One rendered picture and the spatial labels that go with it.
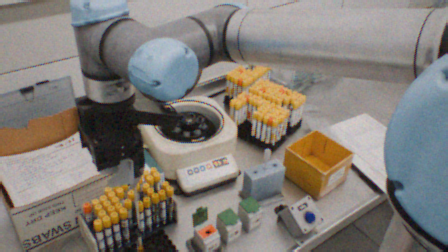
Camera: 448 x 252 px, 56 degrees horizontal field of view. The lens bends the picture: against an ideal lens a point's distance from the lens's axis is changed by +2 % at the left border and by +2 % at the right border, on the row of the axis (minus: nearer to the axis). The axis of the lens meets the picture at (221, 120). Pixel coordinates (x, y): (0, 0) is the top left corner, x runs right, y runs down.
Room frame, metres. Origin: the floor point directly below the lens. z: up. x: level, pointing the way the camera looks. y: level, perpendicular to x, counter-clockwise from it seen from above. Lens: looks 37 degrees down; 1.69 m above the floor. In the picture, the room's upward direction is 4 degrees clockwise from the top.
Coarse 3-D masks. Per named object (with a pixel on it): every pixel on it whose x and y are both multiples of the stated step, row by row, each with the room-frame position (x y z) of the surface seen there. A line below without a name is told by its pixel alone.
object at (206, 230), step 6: (204, 222) 0.61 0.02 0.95; (210, 222) 0.61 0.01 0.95; (198, 228) 0.59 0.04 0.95; (204, 228) 0.59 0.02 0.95; (210, 228) 0.59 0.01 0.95; (198, 234) 0.58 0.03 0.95; (204, 234) 0.57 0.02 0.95; (210, 234) 0.58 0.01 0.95; (216, 234) 0.58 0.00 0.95; (198, 240) 0.57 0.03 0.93; (204, 240) 0.56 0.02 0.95; (210, 240) 0.56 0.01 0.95; (216, 240) 0.57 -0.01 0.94; (198, 246) 0.57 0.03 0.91; (204, 246) 0.56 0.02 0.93; (210, 246) 0.56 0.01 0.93; (216, 246) 0.57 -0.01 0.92
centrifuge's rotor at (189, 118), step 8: (184, 112) 0.98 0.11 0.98; (192, 112) 0.98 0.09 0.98; (184, 120) 0.92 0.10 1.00; (192, 120) 0.92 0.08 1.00; (200, 120) 0.96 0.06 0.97; (208, 120) 0.95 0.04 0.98; (168, 128) 0.90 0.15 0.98; (176, 128) 0.90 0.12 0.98; (184, 128) 0.91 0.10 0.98; (192, 128) 0.91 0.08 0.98; (200, 128) 0.91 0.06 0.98; (208, 128) 0.91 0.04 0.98; (168, 136) 0.88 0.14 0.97; (176, 136) 0.87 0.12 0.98; (184, 136) 0.87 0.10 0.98; (192, 136) 0.87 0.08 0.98; (200, 136) 0.88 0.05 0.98; (208, 136) 0.89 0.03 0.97
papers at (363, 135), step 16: (336, 128) 1.07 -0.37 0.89; (352, 128) 1.08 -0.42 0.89; (368, 128) 1.08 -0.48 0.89; (384, 128) 1.09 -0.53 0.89; (352, 144) 0.99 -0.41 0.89; (368, 144) 1.00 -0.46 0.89; (368, 160) 0.92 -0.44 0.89; (368, 176) 0.86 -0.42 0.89; (384, 176) 0.86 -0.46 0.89; (384, 192) 0.81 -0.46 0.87
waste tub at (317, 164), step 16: (304, 144) 0.91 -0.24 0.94; (320, 144) 0.93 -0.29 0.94; (336, 144) 0.89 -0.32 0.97; (288, 160) 0.85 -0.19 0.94; (304, 160) 0.81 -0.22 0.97; (320, 160) 0.92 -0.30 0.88; (336, 160) 0.88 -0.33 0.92; (352, 160) 0.85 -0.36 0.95; (288, 176) 0.84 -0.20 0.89; (304, 176) 0.80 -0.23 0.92; (320, 176) 0.77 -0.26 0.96; (336, 176) 0.81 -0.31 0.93; (320, 192) 0.77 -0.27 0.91
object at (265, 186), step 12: (252, 168) 0.77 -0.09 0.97; (276, 168) 0.77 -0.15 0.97; (252, 180) 0.73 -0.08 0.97; (264, 180) 0.74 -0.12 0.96; (276, 180) 0.76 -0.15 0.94; (240, 192) 0.77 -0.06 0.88; (252, 192) 0.73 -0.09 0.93; (264, 192) 0.75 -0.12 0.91; (276, 192) 0.77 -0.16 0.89; (264, 204) 0.73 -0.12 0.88
